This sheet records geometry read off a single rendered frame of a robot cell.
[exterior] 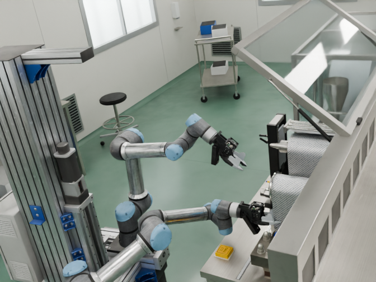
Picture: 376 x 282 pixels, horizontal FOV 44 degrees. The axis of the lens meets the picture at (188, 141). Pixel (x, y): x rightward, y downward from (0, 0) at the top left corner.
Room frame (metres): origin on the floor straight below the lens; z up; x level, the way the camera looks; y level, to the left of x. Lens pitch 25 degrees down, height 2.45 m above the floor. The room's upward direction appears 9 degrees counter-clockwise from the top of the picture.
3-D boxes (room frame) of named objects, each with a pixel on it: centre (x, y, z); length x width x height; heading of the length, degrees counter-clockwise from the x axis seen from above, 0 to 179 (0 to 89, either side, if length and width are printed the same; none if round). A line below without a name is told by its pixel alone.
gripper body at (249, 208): (1.89, -0.25, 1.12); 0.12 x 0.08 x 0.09; 56
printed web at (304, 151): (1.92, -0.55, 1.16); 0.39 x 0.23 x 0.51; 146
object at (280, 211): (1.76, -0.45, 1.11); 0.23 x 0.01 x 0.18; 56
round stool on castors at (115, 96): (5.44, 0.82, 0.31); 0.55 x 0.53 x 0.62; 146
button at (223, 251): (1.88, -0.09, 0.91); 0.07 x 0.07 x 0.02; 56
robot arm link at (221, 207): (1.98, -0.12, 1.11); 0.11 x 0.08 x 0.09; 56
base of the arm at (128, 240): (2.23, 0.42, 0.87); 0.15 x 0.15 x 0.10
